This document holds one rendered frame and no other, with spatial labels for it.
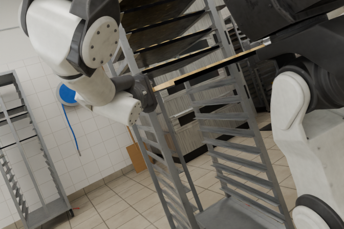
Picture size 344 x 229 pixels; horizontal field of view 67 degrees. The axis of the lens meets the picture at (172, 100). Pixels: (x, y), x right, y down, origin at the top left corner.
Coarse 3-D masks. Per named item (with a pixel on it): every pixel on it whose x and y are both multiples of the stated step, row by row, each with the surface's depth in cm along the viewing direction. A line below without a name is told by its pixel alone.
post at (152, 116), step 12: (120, 24) 107; (120, 36) 107; (132, 60) 108; (132, 72) 108; (156, 120) 110; (156, 132) 109; (168, 156) 110; (168, 168) 111; (180, 180) 111; (180, 192) 111; (192, 216) 112; (192, 228) 112
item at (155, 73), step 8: (216, 48) 122; (192, 56) 118; (200, 56) 133; (168, 64) 115; (176, 64) 126; (184, 64) 152; (144, 72) 111; (152, 72) 118; (160, 72) 140; (168, 72) 171
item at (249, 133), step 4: (200, 128) 184; (204, 128) 177; (208, 128) 171; (212, 128) 165; (216, 128) 160; (220, 128) 155; (224, 128) 150; (228, 128) 146; (232, 128) 142; (236, 128) 138; (212, 132) 161; (216, 132) 157; (220, 132) 154; (224, 132) 150; (228, 132) 147; (232, 132) 143; (236, 132) 139; (240, 132) 136; (244, 132) 132; (248, 132) 128; (252, 132) 125; (244, 136) 128; (248, 136) 126; (252, 136) 124
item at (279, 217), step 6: (222, 186) 186; (228, 192) 175; (234, 192) 170; (240, 198) 162; (246, 198) 157; (252, 204) 151; (258, 204) 146; (258, 210) 143; (264, 210) 141; (270, 210) 136; (270, 216) 134; (276, 216) 132; (282, 216) 128; (282, 222) 126
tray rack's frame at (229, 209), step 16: (112, 64) 166; (192, 96) 181; (176, 144) 178; (208, 144) 183; (144, 160) 170; (160, 192) 170; (192, 192) 179; (224, 192) 187; (208, 208) 181; (224, 208) 174; (240, 208) 167; (208, 224) 162; (224, 224) 156; (240, 224) 150; (256, 224) 145; (272, 224) 140
